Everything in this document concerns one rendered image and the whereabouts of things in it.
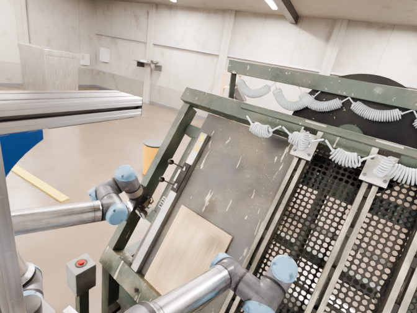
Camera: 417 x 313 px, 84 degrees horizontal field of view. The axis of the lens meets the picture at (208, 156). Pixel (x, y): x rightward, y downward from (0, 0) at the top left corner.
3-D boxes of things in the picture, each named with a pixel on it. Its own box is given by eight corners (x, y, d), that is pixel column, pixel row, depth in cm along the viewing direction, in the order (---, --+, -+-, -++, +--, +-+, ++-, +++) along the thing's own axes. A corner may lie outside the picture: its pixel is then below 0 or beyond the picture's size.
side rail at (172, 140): (119, 244, 166) (107, 244, 156) (191, 109, 175) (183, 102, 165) (124, 249, 163) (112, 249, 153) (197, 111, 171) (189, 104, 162)
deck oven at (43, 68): (85, 114, 737) (84, 54, 673) (48, 117, 647) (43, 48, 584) (61, 104, 796) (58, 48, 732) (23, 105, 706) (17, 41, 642)
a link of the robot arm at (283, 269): (264, 269, 67) (280, 246, 71) (261, 281, 75) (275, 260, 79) (290, 289, 63) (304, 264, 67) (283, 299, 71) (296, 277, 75)
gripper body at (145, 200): (154, 202, 116) (148, 187, 107) (143, 215, 111) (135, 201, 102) (143, 196, 119) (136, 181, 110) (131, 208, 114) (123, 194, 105)
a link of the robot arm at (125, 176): (109, 170, 95) (128, 160, 99) (118, 186, 103) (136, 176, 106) (116, 181, 91) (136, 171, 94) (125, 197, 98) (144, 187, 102)
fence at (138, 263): (134, 266, 148) (130, 267, 144) (204, 134, 155) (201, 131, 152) (139, 271, 145) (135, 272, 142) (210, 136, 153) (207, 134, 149)
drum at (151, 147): (165, 172, 466) (169, 143, 443) (152, 179, 432) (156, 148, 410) (149, 166, 480) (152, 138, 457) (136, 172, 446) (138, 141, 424)
